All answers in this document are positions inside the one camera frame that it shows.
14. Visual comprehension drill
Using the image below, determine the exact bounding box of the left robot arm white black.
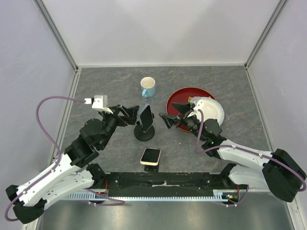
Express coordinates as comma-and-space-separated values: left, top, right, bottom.
6, 104, 140, 224

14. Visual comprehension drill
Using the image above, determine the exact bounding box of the red round tray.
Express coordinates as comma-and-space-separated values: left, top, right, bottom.
166, 87, 217, 134

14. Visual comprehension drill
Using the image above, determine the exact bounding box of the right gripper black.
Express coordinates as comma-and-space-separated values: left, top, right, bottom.
158, 102, 206, 142

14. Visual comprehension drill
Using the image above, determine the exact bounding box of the blue mug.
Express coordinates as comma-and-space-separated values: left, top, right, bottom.
140, 77, 156, 98

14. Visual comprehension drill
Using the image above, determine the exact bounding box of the white paper plate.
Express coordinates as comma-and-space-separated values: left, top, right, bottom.
196, 102, 224, 125

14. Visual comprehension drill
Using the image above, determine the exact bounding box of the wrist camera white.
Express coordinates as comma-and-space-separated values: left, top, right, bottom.
188, 96, 204, 118
84, 95, 113, 114

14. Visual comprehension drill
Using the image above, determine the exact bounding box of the black folding phone stand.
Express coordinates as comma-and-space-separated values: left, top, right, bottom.
143, 149, 162, 173

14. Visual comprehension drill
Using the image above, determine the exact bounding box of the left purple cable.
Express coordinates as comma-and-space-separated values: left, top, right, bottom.
4, 95, 127, 220

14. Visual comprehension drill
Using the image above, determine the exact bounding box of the black round-base phone holder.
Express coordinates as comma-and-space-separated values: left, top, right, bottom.
134, 118, 155, 142

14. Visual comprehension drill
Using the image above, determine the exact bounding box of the phone with beige case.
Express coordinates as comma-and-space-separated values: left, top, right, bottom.
140, 148, 161, 166

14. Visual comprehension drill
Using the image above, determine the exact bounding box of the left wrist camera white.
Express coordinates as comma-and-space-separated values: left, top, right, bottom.
84, 95, 113, 114

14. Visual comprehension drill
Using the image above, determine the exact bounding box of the dark phone with grey case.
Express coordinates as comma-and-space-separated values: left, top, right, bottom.
139, 103, 154, 132

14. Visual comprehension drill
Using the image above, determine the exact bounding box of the grey slotted cable duct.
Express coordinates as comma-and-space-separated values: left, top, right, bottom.
62, 190, 238, 202

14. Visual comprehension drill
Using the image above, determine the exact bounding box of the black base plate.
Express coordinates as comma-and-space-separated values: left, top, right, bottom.
90, 172, 247, 197

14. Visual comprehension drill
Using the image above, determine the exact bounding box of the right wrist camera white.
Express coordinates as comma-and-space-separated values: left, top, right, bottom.
188, 96, 204, 118

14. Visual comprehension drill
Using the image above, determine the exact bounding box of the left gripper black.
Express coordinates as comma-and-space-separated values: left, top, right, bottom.
100, 104, 140, 149

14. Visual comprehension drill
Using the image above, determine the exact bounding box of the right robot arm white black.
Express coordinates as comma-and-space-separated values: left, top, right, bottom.
159, 97, 307, 202

